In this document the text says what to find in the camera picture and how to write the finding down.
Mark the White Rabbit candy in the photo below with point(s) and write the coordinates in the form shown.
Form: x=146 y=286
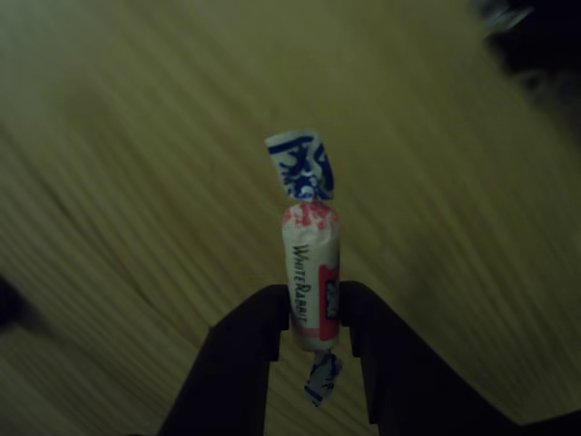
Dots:
x=308 y=254

